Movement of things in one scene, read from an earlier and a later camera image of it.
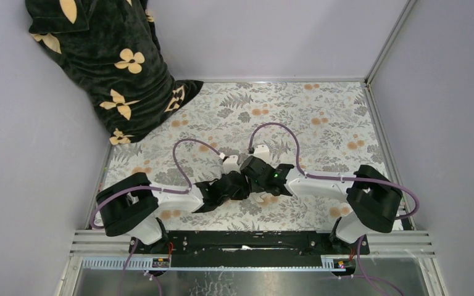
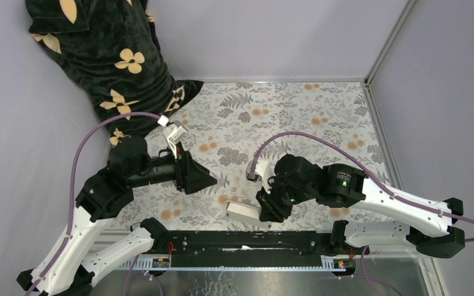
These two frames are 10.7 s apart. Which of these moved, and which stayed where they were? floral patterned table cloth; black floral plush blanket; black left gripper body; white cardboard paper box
Moved: black left gripper body; white cardboard paper box
Stayed: floral patterned table cloth; black floral plush blanket
